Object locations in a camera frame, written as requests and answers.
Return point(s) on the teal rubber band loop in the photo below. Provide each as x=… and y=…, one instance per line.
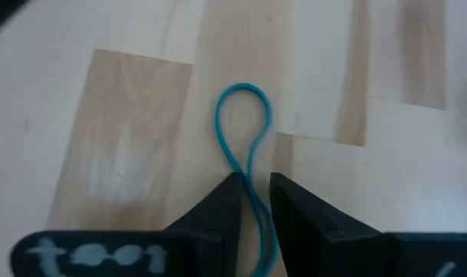
x=242, y=86

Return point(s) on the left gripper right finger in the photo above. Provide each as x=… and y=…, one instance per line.
x=352, y=254

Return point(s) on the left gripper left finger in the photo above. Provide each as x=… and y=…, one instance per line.
x=141, y=254

